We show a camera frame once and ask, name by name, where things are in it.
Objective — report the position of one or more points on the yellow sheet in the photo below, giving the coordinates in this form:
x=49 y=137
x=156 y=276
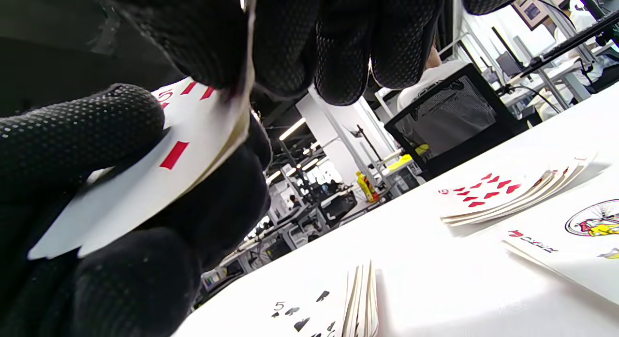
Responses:
x=400 y=162

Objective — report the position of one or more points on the black mesh office chair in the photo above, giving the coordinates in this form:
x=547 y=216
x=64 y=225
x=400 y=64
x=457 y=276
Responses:
x=459 y=158

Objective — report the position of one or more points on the deck of playing cards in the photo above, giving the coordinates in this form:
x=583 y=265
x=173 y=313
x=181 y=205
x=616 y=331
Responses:
x=135 y=197

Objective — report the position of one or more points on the ten of hearts playing card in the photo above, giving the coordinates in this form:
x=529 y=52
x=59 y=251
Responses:
x=483 y=204

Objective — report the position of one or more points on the pile of spade playing cards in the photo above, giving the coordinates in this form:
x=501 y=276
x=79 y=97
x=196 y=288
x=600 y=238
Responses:
x=362 y=303

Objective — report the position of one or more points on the person's right hand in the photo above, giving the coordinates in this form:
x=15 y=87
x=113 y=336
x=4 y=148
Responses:
x=193 y=32

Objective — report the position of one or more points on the pile of heart playing cards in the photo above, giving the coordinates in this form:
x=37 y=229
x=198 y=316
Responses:
x=575 y=170

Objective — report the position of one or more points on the coloured joker playing card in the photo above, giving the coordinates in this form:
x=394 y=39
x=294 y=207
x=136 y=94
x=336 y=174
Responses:
x=556 y=269

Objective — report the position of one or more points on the five of spades playing card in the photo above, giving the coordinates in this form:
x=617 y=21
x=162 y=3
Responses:
x=319 y=314

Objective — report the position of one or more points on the person's left hand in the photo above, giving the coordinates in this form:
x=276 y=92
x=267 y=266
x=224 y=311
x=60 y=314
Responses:
x=72 y=134

